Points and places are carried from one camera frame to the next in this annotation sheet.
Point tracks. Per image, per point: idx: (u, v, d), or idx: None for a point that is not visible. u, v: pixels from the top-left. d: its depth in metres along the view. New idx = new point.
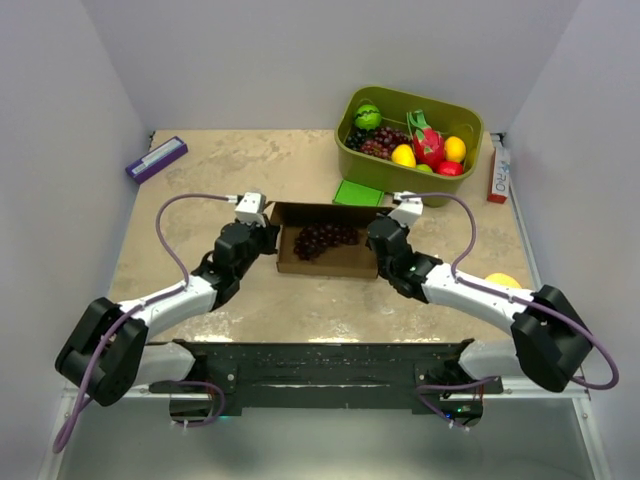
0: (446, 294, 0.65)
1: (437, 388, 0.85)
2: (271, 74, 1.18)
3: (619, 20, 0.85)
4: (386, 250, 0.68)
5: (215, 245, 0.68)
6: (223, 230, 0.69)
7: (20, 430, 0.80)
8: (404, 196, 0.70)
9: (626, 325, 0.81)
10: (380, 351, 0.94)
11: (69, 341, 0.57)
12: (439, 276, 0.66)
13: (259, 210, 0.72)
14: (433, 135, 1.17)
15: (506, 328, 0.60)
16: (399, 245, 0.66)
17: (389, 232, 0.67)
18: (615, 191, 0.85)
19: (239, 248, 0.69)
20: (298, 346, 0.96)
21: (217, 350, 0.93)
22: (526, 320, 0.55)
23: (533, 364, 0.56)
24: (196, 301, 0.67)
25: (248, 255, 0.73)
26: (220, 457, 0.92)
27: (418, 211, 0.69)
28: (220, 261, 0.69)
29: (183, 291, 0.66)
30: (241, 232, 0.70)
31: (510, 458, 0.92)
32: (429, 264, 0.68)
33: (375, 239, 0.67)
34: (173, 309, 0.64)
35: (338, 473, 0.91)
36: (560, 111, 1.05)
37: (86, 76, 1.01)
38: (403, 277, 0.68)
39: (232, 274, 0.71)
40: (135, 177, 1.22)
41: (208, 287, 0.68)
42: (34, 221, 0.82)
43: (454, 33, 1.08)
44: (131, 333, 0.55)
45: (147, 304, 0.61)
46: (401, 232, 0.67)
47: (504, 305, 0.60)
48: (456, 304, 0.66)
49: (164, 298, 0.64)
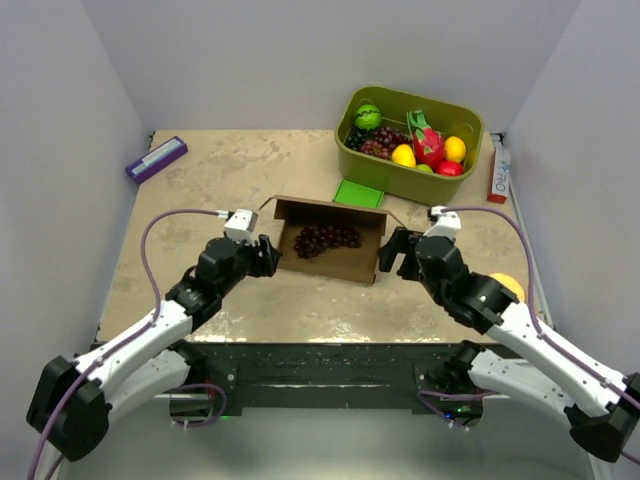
0: (524, 347, 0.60)
1: (433, 392, 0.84)
2: (271, 73, 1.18)
3: (620, 20, 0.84)
4: (441, 273, 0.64)
5: (199, 260, 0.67)
6: (208, 246, 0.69)
7: (21, 431, 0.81)
8: (442, 211, 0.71)
9: (625, 325, 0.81)
10: (381, 351, 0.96)
11: (32, 403, 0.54)
12: (518, 324, 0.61)
13: (249, 228, 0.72)
14: (432, 135, 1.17)
15: (579, 400, 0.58)
16: (456, 264, 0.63)
17: (444, 252, 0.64)
18: (614, 192, 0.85)
19: (224, 263, 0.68)
20: (298, 346, 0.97)
21: (217, 350, 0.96)
22: (619, 418, 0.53)
23: (600, 443, 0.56)
24: (169, 334, 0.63)
25: (232, 272, 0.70)
26: (221, 457, 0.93)
27: (456, 224, 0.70)
28: (202, 276, 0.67)
29: (151, 327, 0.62)
30: (224, 247, 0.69)
31: (510, 457, 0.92)
32: (490, 285, 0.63)
33: (427, 259, 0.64)
34: (145, 349, 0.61)
35: (339, 473, 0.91)
36: (560, 111, 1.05)
37: (86, 76, 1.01)
38: (463, 303, 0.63)
39: (214, 292, 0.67)
40: (135, 177, 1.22)
41: (182, 316, 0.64)
42: (34, 220, 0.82)
43: (454, 32, 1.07)
44: (87, 398, 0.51)
45: (106, 359, 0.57)
46: (457, 251, 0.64)
47: (594, 387, 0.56)
48: (524, 355, 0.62)
49: (129, 343, 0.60)
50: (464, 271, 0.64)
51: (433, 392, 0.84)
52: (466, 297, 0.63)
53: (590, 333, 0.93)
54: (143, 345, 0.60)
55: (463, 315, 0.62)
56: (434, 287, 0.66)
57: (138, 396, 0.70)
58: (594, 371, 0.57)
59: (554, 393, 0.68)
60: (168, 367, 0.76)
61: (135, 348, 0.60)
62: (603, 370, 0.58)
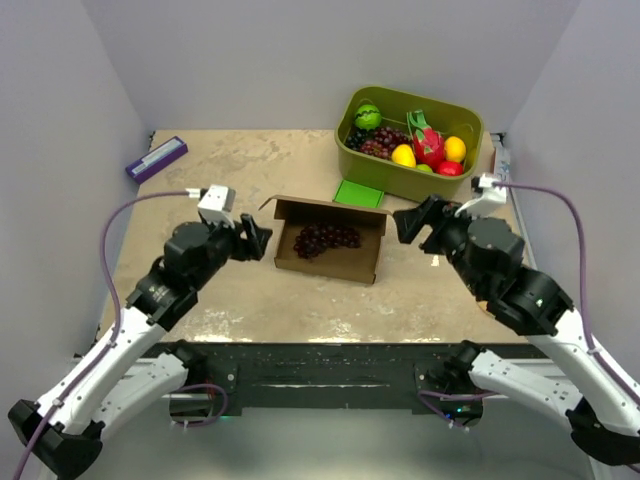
0: (569, 360, 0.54)
1: (432, 392, 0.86)
2: (271, 74, 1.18)
3: (620, 21, 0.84)
4: (496, 265, 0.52)
5: (165, 249, 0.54)
6: (175, 231, 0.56)
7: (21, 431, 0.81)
8: (489, 182, 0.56)
9: (625, 325, 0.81)
10: (380, 351, 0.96)
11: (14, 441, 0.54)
12: (569, 334, 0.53)
13: (225, 208, 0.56)
14: (432, 135, 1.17)
15: (605, 414, 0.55)
16: (514, 260, 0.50)
17: (510, 242, 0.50)
18: (614, 193, 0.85)
19: (196, 254, 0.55)
20: (298, 346, 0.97)
21: (217, 350, 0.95)
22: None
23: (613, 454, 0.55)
24: (135, 348, 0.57)
25: (207, 262, 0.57)
26: (221, 457, 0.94)
27: (502, 200, 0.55)
28: (170, 267, 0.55)
29: (111, 349, 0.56)
30: (199, 234, 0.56)
31: (509, 457, 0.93)
32: (548, 285, 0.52)
33: (483, 248, 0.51)
34: (110, 373, 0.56)
35: (339, 473, 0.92)
36: (560, 112, 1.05)
37: (86, 77, 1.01)
38: (509, 302, 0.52)
39: (187, 284, 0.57)
40: (135, 177, 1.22)
41: (143, 329, 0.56)
42: (35, 222, 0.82)
43: (454, 32, 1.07)
44: (53, 445, 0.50)
45: (65, 398, 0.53)
46: (522, 242, 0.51)
47: (632, 409, 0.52)
48: (562, 364, 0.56)
49: (89, 372, 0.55)
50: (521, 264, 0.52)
51: (433, 393, 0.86)
52: (516, 295, 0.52)
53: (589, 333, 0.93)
54: (106, 372, 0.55)
55: (509, 316, 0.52)
56: (476, 275, 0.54)
57: (134, 407, 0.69)
58: (637, 396, 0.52)
59: (556, 396, 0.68)
60: (165, 373, 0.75)
61: (96, 378, 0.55)
62: None
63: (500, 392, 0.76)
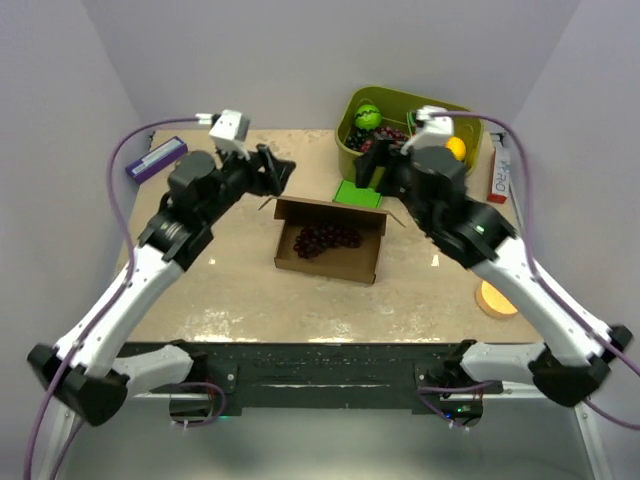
0: (512, 287, 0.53)
1: (453, 389, 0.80)
2: (271, 74, 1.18)
3: (620, 20, 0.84)
4: (438, 191, 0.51)
5: (169, 184, 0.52)
6: (177, 164, 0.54)
7: (20, 430, 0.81)
8: (430, 114, 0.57)
9: (625, 324, 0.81)
10: (380, 351, 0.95)
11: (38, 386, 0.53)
12: (513, 260, 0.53)
13: (237, 137, 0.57)
14: (432, 135, 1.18)
15: (554, 344, 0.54)
16: (460, 189, 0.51)
17: (450, 168, 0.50)
18: (614, 192, 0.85)
19: (202, 185, 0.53)
20: (298, 346, 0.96)
21: (217, 350, 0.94)
22: (603, 371, 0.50)
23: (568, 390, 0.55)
24: (154, 284, 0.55)
25: (215, 193, 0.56)
26: (220, 457, 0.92)
27: (444, 131, 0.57)
28: (179, 205, 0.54)
29: (128, 287, 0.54)
30: (204, 165, 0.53)
31: (510, 457, 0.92)
32: (490, 216, 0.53)
33: (425, 174, 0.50)
34: (130, 311, 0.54)
35: (338, 473, 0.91)
36: (561, 111, 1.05)
37: (86, 76, 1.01)
38: (454, 232, 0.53)
39: (198, 219, 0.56)
40: (135, 177, 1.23)
41: (160, 264, 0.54)
42: (34, 221, 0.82)
43: (454, 32, 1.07)
44: (76, 385, 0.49)
45: (86, 338, 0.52)
46: (462, 168, 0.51)
47: (578, 335, 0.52)
48: (503, 290, 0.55)
49: (106, 313, 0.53)
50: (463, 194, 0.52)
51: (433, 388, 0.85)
52: (460, 225, 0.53)
53: None
54: (125, 310, 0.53)
55: (449, 245, 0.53)
56: (421, 205, 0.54)
57: (145, 376, 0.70)
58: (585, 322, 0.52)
59: (523, 355, 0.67)
60: (173, 360, 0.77)
61: (114, 317, 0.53)
62: (590, 319, 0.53)
63: (489, 375, 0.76)
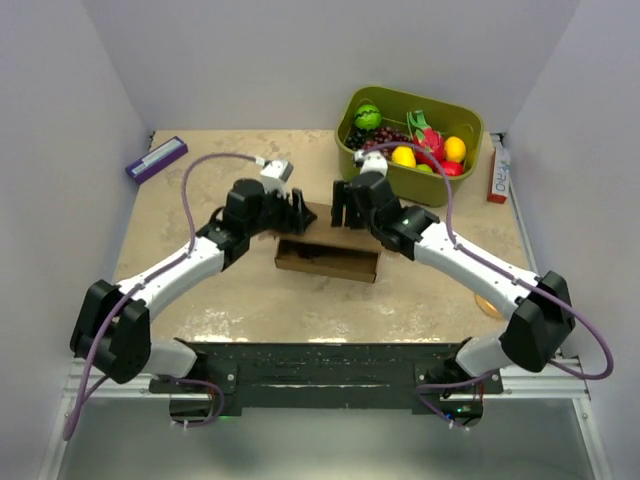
0: (441, 259, 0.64)
1: (454, 385, 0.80)
2: (271, 74, 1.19)
3: (620, 20, 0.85)
4: (371, 201, 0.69)
5: (228, 199, 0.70)
6: (236, 185, 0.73)
7: (21, 430, 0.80)
8: (365, 155, 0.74)
9: (625, 324, 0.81)
10: (380, 351, 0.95)
11: (78, 326, 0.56)
12: (436, 239, 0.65)
13: (281, 176, 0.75)
14: (432, 135, 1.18)
15: (499, 307, 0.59)
16: (383, 195, 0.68)
17: (372, 181, 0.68)
18: (614, 192, 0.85)
19: (252, 201, 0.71)
20: (298, 346, 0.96)
21: (217, 350, 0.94)
22: (530, 307, 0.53)
23: (520, 345, 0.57)
24: (205, 266, 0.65)
25: (256, 216, 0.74)
26: (220, 457, 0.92)
27: (380, 165, 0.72)
28: (230, 215, 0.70)
29: (187, 259, 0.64)
30: (254, 189, 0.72)
31: (510, 457, 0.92)
32: (418, 215, 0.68)
33: (357, 190, 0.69)
34: (183, 278, 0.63)
35: (339, 473, 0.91)
36: (560, 111, 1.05)
37: (86, 76, 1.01)
38: (390, 230, 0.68)
39: (241, 231, 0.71)
40: (135, 177, 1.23)
41: (215, 251, 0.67)
42: (34, 221, 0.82)
43: (454, 32, 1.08)
44: (132, 316, 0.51)
45: (148, 281, 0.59)
46: (384, 181, 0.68)
47: (506, 286, 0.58)
48: (446, 270, 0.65)
49: (167, 270, 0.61)
50: (393, 201, 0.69)
51: (435, 385, 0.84)
52: (394, 225, 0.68)
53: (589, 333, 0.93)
54: (183, 273, 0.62)
55: (389, 240, 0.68)
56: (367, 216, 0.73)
57: (157, 358, 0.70)
58: (507, 272, 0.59)
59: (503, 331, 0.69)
60: (181, 350, 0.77)
61: (174, 275, 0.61)
62: (516, 271, 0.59)
63: (482, 367, 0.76)
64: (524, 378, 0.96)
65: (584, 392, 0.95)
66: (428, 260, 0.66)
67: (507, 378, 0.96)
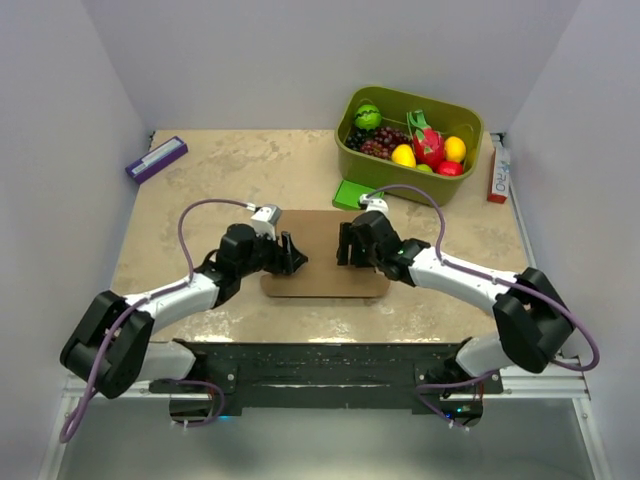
0: (434, 278, 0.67)
1: (453, 385, 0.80)
2: (271, 74, 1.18)
3: (620, 21, 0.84)
4: (371, 237, 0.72)
5: (221, 243, 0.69)
6: (229, 229, 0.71)
7: (22, 430, 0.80)
8: (368, 199, 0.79)
9: (625, 324, 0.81)
10: (380, 351, 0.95)
11: (76, 333, 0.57)
12: (426, 259, 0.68)
13: (270, 221, 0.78)
14: (432, 135, 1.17)
15: (490, 310, 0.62)
16: (382, 230, 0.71)
17: (372, 219, 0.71)
18: (614, 192, 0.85)
19: (245, 246, 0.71)
20: (298, 346, 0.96)
21: (217, 350, 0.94)
22: (508, 301, 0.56)
23: (514, 346, 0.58)
24: (200, 297, 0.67)
25: (249, 256, 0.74)
26: (220, 457, 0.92)
27: (382, 207, 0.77)
28: (223, 258, 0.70)
29: (186, 288, 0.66)
30: (245, 233, 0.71)
31: (510, 457, 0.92)
32: (417, 250, 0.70)
33: (359, 227, 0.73)
34: (180, 304, 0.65)
35: (339, 473, 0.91)
36: (560, 111, 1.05)
37: (86, 76, 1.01)
38: (390, 261, 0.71)
39: (234, 271, 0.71)
40: (135, 177, 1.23)
41: (212, 285, 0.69)
42: (34, 221, 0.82)
43: (454, 32, 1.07)
44: (138, 325, 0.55)
45: (152, 298, 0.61)
46: (384, 219, 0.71)
47: (487, 286, 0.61)
48: (443, 288, 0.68)
49: (170, 292, 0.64)
50: (393, 237, 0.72)
51: (433, 385, 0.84)
52: (393, 255, 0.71)
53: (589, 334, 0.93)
54: (182, 298, 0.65)
55: (390, 272, 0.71)
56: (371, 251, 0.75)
57: (152, 364, 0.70)
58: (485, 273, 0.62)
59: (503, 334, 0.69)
60: (179, 353, 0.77)
61: (174, 297, 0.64)
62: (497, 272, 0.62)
63: (482, 367, 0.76)
64: (524, 378, 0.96)
65: (584, 392, 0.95)
66: (425, 281, 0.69)
67: (507, 378, 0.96)
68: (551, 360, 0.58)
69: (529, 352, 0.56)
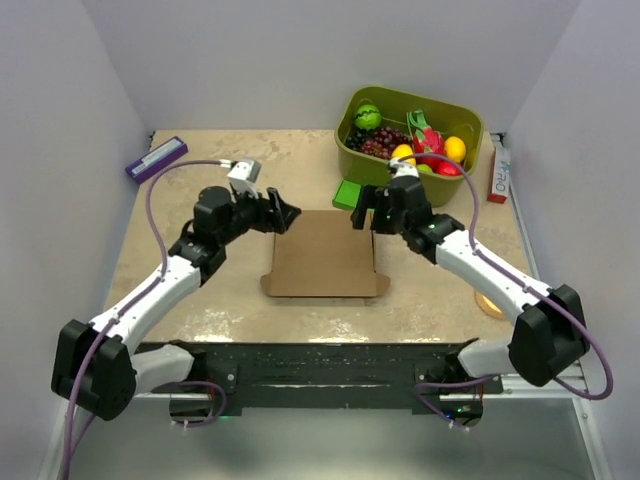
0: (462, 264, 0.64)
1: (454, 385, 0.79)
2: (271, 74, 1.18)
3: (620, 21, 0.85)
4: (402, 204, 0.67)
5: (195, 212, 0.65)
6: (200, 196, 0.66)
7: (22, 430, 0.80)
8: (400, 162, 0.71)
9: (625, 324, 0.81)
10: (380, 351, 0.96)
11: (55, 369, 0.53)
12: (457, 242, 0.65)
13: (249, 178, 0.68)
14: (432, 135, 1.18)
15: (511, 315, 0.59)
16: (417, 198, 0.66)
17: (409, 184, 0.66)
18: (614, 192, 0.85)
19: (221, 212, 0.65)
20: (298, 346, 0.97)
21: (217, 350, 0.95)
22: (534, 313, 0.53)
23: (525, 354, 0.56)
24: (180, 286, 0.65)
25: (229, 222, 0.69)
26: (220, 457, 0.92)
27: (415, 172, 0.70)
28: (200, 228, 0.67)
29: (161, 282, 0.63)
30: (219, 197, 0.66)
31: (510, 457, 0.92)
32: (448, 226, 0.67)
33: (393, 189, 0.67)
34: (158, 304, 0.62)
35: (339, 473, 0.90)
36: (560, 111, 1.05)
37: (86, 77, 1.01)
38: (417, 231, 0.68)
39: (215, 242, 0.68)
40: (135, 177, 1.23)
41: (190, 269, 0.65)
42: (35, 221, 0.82)
43: (454, 33, 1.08)
44: (110, 354, 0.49)
45: (123, 314, 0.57)
46: (421, 186, 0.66)
47: (516, 293, 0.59)
48: (465, 275, 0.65)
49: (141, 298, 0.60)
50: (426, 207, 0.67)
51: (434, 385, 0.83)
52: (422, 227, 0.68)
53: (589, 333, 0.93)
54: (158, 298, 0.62)
55: (414, 243, 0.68)
56: (397, 215, 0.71)
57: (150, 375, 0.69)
58: (518, 278, 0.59)
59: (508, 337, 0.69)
60: (176, 355, 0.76)
61: (147, 303, 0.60)
62: (529, 279, 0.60)
63: (483, 368, 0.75)
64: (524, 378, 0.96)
65: None
66: (447, 264, 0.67)
67: (507, 378, 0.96)
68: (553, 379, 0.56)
69: (535, 364, 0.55)
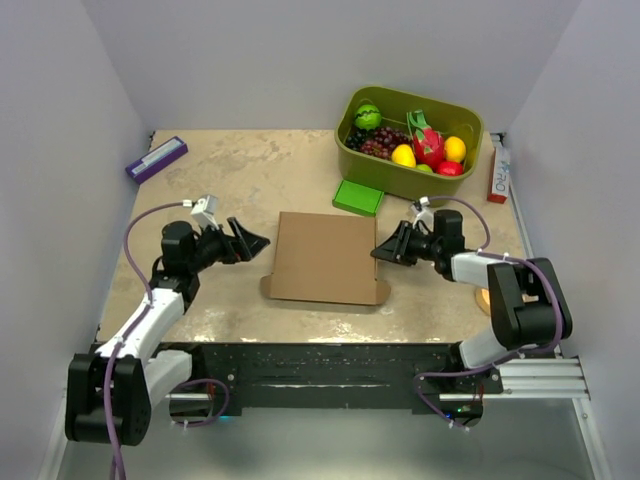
0: (465, 264, 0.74)
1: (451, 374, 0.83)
2: (271, 74, 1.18)
3: (619, 21, 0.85)
4: (441, 230, 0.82)
5: (163, 248, 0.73)
6: (163, 233, 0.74)
7: (22, 429, 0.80)
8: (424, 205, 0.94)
9: (624, 323, 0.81)
10: (380, 351, 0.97)
11: (69, 408, 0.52)
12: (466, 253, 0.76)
13: (206, 211, 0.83)
14: (432, 135, 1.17)
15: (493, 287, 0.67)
16: (453, 229, 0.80)
17: (449, 216, 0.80)
18: (615, 191, 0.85)
19: (186, 243, 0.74)
20: (298, 346, 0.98)
21: (217, 350, 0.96)
22: (501, 263, 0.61)
23: (498, 312, 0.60)
24: (169, 310, 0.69)
25: (193, 251, 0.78)
26: (220, 457, 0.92)
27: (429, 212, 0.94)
28: (170, 261, 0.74)
29: (151, 308, 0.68)
30: (183, 230, 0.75)
31: (510, 458, 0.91)
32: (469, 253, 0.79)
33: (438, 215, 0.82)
34: (155, 327, 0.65)
35: (339, 473, 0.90)
36: (560, 111, 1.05)
37: (85, 76, 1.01)
38: (442, 256, 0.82)
39: (188, 271, 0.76)
40: (135, 177, 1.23)
41: (173, 294, 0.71)
42: (34, 219, 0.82)
43: (454, 32, 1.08)
44: (128, 371, 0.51)
45: (127, 338, 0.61)
46: (459, 221, 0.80)
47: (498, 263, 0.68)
48: (473, 278, 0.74)
49: (137, 326, 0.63)
50: (460, 240, 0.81)
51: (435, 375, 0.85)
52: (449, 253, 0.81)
53: (589, 333, 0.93)
54: (155, 320, 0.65)
55: (439, 263, 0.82)
56: (436, 241, 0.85)
57: (159, 392, 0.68)
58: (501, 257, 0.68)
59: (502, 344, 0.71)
60: (173, 359, 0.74)
61: (146, 325, 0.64)
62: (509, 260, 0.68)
63: (479, 360, 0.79)
64: (524, 378, 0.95)
65: (585, 392, 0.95)
66: (461, 275, 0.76)
67: (508, 378, 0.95)
68: (530, 342, 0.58)
69: (504, 316, 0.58)
